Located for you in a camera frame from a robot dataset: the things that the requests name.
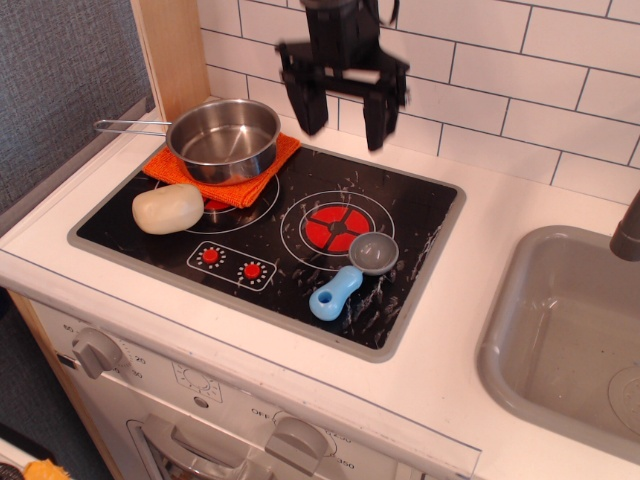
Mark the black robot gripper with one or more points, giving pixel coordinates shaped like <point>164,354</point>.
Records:
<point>343,54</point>

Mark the stainless steel pot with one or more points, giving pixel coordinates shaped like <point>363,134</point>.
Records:
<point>219,143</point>

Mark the orange knitted towel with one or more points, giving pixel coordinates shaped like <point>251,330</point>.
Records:
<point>166,167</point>

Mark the grey blue measuring scoop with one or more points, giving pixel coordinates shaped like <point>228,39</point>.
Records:
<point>370,254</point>

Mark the black toy stovetop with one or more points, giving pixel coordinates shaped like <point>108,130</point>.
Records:
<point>299,231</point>

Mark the light wooden side panel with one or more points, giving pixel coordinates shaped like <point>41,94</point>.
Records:
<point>172,45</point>

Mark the right red stove knob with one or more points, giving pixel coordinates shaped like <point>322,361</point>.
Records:
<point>252,271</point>

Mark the red stove knob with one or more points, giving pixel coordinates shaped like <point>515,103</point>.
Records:
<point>252,271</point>
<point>210,256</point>

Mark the left red stove knob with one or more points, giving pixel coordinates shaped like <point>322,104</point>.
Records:
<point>210,256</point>

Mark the cream toy potato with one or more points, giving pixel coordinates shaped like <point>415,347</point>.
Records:
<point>168,209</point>

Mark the grey faucet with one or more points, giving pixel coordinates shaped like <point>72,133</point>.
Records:
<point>625,242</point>

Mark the grey plastic sink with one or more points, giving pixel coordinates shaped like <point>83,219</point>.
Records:
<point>561,347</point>

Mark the grey oven dial knob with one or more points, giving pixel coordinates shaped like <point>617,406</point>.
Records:
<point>297,444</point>

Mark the grey timer dial knob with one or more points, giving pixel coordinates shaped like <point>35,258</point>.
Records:
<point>96,352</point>

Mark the yellow black object on floor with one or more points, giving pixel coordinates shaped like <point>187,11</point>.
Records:
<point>36,470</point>

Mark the grey oven door handle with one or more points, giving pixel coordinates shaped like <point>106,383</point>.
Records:
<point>196,451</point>

